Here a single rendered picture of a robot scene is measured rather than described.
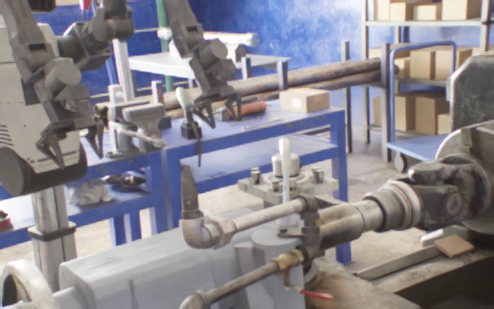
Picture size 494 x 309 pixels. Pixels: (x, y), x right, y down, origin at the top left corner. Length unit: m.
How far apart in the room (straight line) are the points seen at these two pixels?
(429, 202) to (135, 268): 0.68
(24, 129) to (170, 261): 1.10
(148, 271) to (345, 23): 6.19
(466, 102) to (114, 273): 1.16
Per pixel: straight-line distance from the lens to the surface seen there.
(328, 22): 7.44
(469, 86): 2.02
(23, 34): 1.76
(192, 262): 1.22
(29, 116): 2.23
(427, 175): 1.62
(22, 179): 2.26
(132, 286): 1.18
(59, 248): 2.39
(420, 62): 6.07
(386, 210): 1.54
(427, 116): 6.13
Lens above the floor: 1.62
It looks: 15 degrees down
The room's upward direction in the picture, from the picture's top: 4 degrees counter-clockwise
